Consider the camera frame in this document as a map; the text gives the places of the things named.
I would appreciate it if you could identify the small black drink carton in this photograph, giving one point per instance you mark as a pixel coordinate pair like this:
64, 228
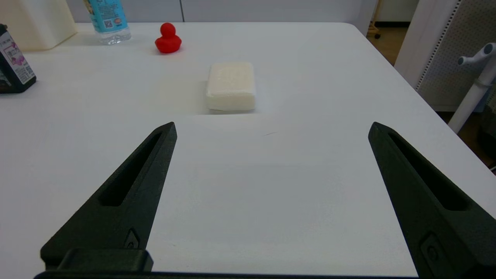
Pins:
11, 66

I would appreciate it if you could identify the white rectangular sponge block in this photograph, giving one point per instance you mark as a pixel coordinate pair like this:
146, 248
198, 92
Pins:
231, 85

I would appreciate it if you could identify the red rubber duck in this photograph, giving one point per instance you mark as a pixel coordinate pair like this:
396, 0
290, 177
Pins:
168, 42

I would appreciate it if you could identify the white shelf rack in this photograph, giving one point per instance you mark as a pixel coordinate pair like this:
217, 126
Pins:
438, 50

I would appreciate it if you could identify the thin stand leg with caster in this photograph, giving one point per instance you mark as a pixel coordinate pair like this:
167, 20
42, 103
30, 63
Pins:
374, 19

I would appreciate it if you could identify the cream plastic storage bin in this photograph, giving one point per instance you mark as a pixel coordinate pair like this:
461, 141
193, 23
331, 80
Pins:
38, 23

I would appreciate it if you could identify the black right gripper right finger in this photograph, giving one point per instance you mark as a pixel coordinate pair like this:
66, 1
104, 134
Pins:
438, 217

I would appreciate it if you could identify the clear water bottle blue label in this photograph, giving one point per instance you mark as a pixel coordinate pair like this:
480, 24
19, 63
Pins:
106, 19

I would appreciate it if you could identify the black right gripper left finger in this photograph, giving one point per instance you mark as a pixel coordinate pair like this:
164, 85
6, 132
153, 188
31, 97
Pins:
124, 209

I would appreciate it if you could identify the white side desk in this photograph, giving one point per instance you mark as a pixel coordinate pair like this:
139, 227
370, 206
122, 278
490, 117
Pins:
471, 102

